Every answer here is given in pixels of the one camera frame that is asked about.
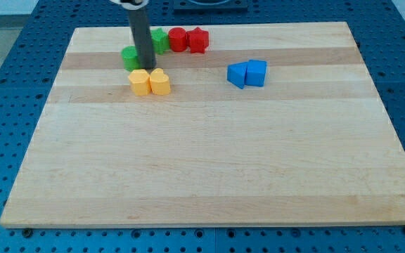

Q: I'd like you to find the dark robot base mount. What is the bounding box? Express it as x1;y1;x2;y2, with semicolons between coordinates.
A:
173;0;250;13

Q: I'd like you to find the blue triangle block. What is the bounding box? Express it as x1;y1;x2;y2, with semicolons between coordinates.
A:
226;62;248;89

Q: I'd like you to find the blue cube block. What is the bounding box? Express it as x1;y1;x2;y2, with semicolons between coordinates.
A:
245;60;267;87

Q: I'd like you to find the red cylinder block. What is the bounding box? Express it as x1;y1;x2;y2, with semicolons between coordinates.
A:
168;27;188;52

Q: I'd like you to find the wooden board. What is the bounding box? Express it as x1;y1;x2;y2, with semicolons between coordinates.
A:
0;22;405;228

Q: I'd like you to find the yellow hexagon block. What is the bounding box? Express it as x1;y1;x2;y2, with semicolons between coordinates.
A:
128;69;151;96

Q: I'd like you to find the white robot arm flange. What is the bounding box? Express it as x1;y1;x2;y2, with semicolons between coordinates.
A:
110;0;149;11

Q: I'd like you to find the green star block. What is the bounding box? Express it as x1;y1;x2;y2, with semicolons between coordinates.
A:
151;28;170;55

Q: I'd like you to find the green cylinder block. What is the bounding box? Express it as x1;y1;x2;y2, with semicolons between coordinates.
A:
120;46;141;72

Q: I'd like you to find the yellow heart block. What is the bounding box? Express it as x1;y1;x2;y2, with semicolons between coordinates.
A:
150;68;171;95

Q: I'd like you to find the red star block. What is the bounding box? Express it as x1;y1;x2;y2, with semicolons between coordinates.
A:
187;27;210;53

